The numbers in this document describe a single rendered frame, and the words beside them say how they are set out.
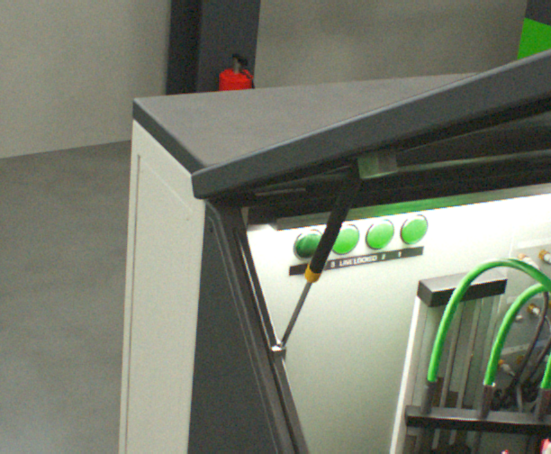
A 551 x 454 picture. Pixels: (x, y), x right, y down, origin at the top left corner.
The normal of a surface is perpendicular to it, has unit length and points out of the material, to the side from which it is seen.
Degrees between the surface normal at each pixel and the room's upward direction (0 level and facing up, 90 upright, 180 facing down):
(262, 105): 0
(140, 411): 90
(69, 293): 0
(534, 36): 90
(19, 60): 90
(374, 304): 90
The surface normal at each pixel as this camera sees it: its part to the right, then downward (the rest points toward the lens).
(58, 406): 0.09, -0.90
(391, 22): 0.54, 0.40
